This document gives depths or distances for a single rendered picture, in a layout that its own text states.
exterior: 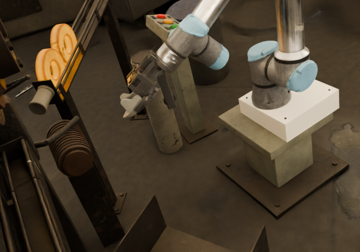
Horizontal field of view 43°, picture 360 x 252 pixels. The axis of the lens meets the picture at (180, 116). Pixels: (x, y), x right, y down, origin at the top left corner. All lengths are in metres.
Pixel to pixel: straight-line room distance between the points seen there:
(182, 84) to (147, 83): 0.83
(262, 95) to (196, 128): 0.63
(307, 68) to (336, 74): 1.02
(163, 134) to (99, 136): 0.47
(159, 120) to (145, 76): 0.82
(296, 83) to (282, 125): 0.20
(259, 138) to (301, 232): 0.38
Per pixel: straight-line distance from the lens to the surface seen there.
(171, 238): 1.10
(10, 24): 3.99
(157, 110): 2.07
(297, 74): 1.55
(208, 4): 1.46
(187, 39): 1.27
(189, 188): 2.04
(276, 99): 1.73
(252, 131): 1.79
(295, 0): 1.50
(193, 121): 2.25
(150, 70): 1.31
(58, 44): 1.75
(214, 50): 1.33
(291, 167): 1.93
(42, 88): 1.64
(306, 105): 1.74
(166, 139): 2.17
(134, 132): 2.44
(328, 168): 2.02
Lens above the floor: 1.45
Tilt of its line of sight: 36 degrees down
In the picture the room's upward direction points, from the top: 16 degrees counter-clockwise
